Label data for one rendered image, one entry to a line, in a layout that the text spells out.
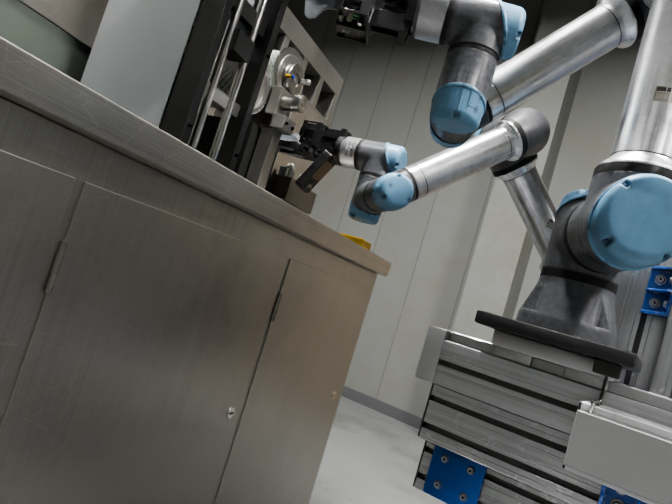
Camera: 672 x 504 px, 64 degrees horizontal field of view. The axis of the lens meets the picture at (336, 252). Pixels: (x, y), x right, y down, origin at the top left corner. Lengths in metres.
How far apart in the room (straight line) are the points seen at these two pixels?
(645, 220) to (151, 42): 0.91
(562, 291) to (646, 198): 0.20
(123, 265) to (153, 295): 0.07
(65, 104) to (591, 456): 0.69
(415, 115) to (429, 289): 1.49
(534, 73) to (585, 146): 3.25
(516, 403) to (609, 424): 0.18
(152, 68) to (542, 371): 0.88
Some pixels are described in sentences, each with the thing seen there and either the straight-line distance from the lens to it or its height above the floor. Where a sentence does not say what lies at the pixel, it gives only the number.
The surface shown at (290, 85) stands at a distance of 1.38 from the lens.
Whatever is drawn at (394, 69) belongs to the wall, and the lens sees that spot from 5.02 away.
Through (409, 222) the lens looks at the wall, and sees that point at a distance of 4.38.
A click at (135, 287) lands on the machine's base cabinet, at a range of 0.72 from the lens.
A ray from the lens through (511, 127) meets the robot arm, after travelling 1.27.
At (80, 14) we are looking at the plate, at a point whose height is 1.19.
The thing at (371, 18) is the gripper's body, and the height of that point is 1.18.
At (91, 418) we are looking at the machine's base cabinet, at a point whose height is 0.54.
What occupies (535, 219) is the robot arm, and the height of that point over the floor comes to 1.10.
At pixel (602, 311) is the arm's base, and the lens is 0.91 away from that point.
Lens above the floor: 0.78
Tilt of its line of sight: 4 degrees up
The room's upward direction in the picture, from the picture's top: 17 degrees clockwise
